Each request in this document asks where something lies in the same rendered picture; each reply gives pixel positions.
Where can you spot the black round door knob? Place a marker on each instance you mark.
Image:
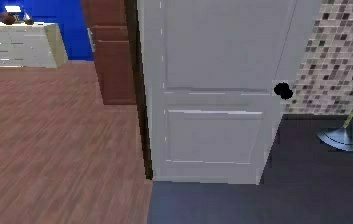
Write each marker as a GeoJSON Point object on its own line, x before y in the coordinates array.
{"type": "Point", "coordinates": [283, 90]}

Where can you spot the white chest of drawers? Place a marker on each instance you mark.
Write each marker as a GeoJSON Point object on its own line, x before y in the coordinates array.
{"type": "Point", "coordinates": [17, 45]}

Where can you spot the brown wooden cupboard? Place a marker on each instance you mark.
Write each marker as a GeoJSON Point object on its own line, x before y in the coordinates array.
{"type": "Point", "coordinates": [112, 56]}

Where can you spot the dark brown round object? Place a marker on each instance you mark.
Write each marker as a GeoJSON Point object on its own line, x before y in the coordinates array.
{"type": "Point", "coordinates": [8, 18]}

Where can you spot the white panelled room door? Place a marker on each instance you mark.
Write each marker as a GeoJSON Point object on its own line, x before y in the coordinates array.
{"type": "Point", "coordinates": [214, 100]}

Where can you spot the grey cone-shaped vase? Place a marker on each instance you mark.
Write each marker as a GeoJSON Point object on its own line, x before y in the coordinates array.
{"type": "Point", "coordinates": [27, 19]}

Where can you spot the white small box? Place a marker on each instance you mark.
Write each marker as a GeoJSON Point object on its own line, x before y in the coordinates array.
{"type": "Point", "coordinates": [13, 9]}

